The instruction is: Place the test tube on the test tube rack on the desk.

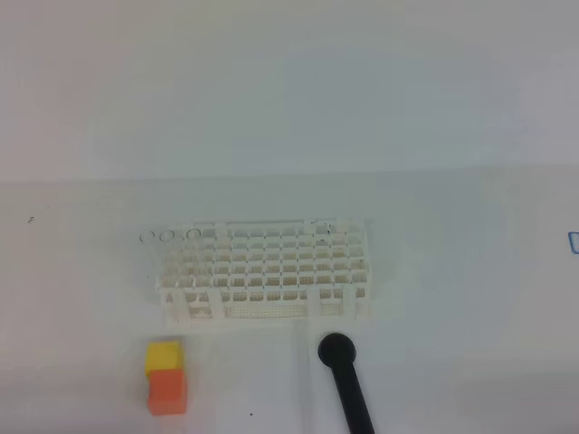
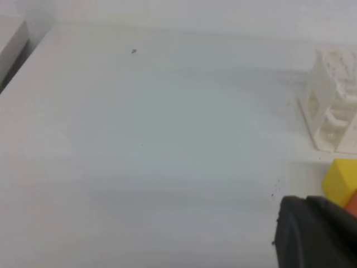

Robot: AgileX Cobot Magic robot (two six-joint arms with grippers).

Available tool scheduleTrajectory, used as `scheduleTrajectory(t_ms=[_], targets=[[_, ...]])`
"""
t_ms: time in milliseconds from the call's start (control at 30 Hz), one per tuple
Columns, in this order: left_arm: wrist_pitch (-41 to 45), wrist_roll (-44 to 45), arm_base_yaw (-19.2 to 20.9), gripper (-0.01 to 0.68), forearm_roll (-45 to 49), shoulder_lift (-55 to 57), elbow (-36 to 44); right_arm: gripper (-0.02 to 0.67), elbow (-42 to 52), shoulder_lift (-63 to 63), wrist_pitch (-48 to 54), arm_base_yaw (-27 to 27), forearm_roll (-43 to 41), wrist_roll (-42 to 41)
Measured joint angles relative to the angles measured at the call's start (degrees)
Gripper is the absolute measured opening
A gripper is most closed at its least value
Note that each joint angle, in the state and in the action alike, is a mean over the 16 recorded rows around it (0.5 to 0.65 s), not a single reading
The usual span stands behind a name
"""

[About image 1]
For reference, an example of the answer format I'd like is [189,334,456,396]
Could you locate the yellow cube block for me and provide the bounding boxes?
[145,340,185,376]

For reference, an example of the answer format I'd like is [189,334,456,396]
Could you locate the orange cube block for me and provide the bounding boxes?
[147,368,188,416]

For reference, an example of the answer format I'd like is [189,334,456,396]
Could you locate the black round-headed stand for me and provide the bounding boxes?
[318,333,375,434]

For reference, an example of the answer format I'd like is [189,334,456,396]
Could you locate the clear test tube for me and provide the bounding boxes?
[159,230,181,287]
[185,228,204,280]
[139,231,164,279]

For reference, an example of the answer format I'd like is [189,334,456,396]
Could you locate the clear test tube right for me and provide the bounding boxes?
[185,228,204,280]

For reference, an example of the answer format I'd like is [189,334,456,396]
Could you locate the clear test tube leftmost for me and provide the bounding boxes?
[139,231,164,279]

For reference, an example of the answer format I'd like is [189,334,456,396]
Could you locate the clear test tube middle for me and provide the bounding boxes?
[159,230,181,287]

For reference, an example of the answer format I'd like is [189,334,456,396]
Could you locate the white test tube rack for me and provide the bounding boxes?
[154,219,372,333]

